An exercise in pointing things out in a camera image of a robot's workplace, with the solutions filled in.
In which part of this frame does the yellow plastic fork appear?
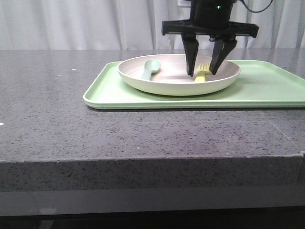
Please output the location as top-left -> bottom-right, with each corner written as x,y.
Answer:
194,63 -> 210,83

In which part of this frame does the light green rectangular tray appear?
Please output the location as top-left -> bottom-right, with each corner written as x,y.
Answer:
83,60 -> 305,110

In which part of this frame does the thin black cable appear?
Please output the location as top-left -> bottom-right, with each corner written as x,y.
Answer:
235,0 -> 275,13

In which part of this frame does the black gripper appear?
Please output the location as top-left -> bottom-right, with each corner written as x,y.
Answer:
162,0 -> 259,77

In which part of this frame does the light green spoon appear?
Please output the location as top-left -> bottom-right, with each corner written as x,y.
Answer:
141,59 -> 161,80

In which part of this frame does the white round plate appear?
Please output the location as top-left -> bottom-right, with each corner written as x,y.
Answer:
118,54 -> 241,96

